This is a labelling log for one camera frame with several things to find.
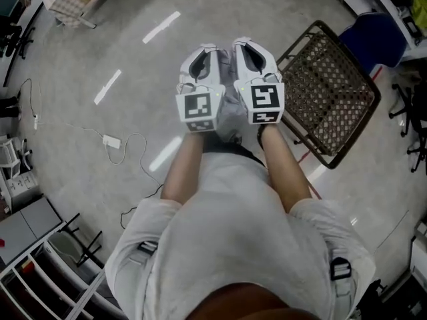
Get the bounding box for large white power strip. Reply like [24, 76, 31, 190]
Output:
[102, 133, 123, 148]

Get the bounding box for white cubby shelf unit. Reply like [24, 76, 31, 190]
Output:
[0, 197, 113, 320]

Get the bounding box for grey chair black legs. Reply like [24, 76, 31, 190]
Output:
[47, 211, 104, 268]

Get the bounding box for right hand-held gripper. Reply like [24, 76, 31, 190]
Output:
[232, 37, 286, 125]

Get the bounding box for person's white t-shirt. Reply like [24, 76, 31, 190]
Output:
[104, 151, 378, 320]

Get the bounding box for yellow-green cloth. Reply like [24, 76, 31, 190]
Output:
[410, 0, 427, 30]

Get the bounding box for person's left forearm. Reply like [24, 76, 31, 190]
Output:
[160, 131, 207, 205]

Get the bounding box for harness strap black buckle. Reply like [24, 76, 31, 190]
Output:
[328, 248, 354, 306]
[128, 240, 159, 266]

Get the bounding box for beige checked cloth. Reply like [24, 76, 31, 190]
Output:
[42, 0, 116, 29]

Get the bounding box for blue chair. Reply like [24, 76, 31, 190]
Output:
[338, 11, 408, 77]

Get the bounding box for black waist strap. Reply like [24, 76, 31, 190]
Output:
[202, 141, 266, 168]

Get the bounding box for black floor cable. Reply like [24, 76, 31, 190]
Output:
[119, 184, 165, 230]

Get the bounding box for white power cable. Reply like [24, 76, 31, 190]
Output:
[105, 132, 164, 188]
[36, 121, 106, 141]

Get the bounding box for person's right forearm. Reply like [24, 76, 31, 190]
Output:
[258, 123, 314, 215]

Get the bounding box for white frame rack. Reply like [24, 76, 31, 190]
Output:
[0, 137, 33, 179]

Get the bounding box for black office chair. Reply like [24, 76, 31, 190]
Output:
[0, 23, 36, 60]
[388, 82, 416, 138]
[406, 85, 427, 173]

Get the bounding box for white printed boxes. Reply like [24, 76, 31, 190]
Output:
[5, 173, 40, 200]

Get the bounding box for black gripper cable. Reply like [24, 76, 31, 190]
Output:
[257, 125, 268, 151]

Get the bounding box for small checkered side table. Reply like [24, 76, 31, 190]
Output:
[42, 0, 138, 30]

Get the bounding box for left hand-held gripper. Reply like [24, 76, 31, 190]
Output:
[175, 43, 226, 133]

